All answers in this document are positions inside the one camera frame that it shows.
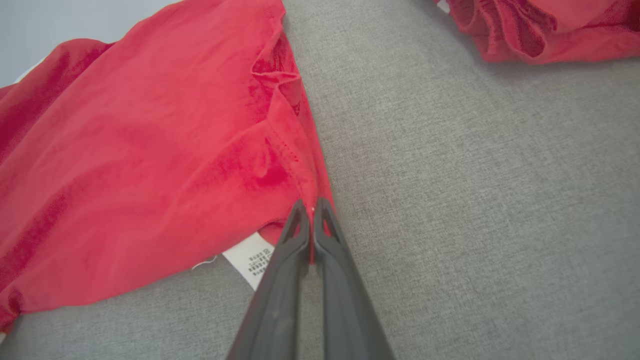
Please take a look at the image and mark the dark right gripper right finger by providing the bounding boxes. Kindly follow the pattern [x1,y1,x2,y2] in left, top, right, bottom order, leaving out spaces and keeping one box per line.
[313,197,396,360]

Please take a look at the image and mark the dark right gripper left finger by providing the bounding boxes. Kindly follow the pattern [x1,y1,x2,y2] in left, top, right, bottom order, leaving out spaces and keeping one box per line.
[227,199,314,360]

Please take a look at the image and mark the red jersey number 23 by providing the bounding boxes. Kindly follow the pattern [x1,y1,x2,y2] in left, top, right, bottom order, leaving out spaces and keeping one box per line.
[0,0,336,335]

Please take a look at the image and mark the red shorts white stripe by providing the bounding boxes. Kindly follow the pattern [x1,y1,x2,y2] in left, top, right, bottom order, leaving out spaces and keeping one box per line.
[433,0,640,65]

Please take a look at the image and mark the grey fabric sofa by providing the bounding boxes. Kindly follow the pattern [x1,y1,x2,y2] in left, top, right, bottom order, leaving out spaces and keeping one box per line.
[0,0,640,360]

